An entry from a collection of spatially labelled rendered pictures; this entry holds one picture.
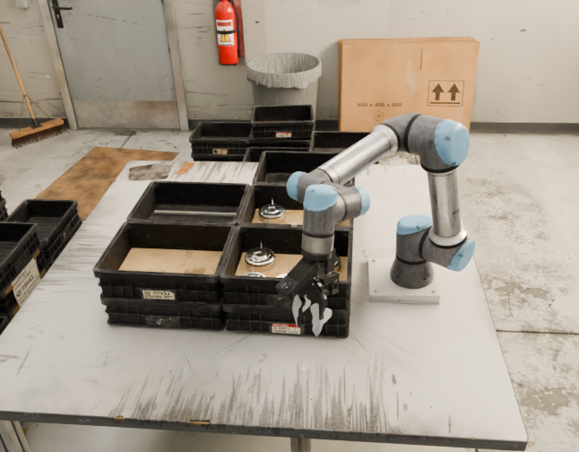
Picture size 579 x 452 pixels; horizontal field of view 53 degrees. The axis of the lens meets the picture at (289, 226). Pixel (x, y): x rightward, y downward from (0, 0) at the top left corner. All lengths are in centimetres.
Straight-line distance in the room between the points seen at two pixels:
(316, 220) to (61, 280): 124
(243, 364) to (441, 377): 59
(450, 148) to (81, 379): 125
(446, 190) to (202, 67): 355
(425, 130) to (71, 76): 413
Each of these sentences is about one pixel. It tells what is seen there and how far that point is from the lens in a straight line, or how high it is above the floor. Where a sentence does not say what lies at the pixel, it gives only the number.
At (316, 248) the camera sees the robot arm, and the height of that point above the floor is 123.
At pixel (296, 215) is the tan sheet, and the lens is 223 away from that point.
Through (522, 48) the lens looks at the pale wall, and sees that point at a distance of 502.
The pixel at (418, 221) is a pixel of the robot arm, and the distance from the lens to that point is 197.
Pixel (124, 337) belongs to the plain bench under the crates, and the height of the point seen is 70.
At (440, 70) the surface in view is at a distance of 476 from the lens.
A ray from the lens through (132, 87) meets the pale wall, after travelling 523.
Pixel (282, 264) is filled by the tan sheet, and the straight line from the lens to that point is 197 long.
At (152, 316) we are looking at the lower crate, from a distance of 194.
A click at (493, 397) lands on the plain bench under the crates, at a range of 178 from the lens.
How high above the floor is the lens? 199
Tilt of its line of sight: 32 degrees down
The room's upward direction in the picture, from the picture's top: 2 degrees counter-clockwise
